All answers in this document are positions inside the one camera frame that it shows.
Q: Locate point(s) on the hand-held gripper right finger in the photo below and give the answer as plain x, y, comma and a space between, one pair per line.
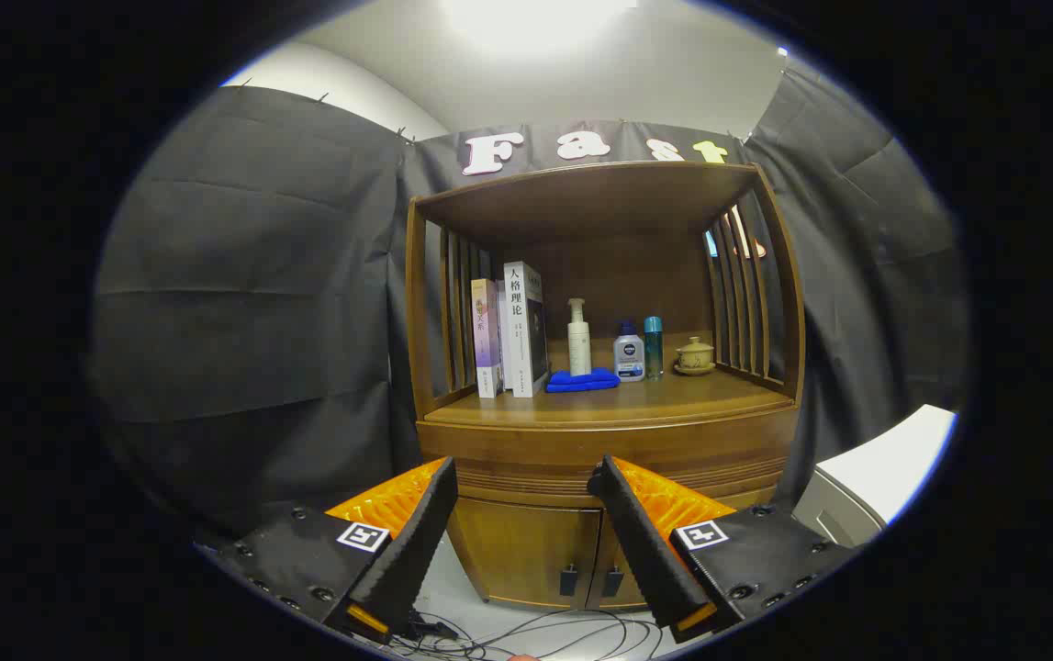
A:
650, 551

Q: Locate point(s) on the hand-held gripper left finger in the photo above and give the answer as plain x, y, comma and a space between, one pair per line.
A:
416, 542

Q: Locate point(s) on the wooden drawer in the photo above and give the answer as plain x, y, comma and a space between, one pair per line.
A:
517, 454

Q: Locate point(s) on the wooden cabinet door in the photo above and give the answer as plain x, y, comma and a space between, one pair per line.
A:
620, 555
517, 546

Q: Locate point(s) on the wooden countertop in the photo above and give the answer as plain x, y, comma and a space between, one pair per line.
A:
673, 395

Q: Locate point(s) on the wooden cabinet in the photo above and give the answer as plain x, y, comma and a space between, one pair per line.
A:
599, 197

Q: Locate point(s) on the folded blue cloth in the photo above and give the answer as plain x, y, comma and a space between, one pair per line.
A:
581, 382

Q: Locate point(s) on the white bottle with blue cap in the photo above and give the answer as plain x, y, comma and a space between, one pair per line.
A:
629, 356

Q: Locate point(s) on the yellow ceramic lidded cup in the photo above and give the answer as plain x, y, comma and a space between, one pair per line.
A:
695, 356

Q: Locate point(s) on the teal bottle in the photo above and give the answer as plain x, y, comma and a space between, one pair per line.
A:
654, 349

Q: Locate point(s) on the purple book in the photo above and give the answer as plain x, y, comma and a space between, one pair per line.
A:
486, 340

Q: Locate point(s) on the white pump bottle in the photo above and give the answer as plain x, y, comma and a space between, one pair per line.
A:
579, 344

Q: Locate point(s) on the thick white book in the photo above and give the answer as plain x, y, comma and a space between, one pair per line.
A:
519, 330

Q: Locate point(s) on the white appliance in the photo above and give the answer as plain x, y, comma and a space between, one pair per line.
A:
884, 459

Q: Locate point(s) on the black backdrop cloth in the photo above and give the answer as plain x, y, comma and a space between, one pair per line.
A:
260, 321

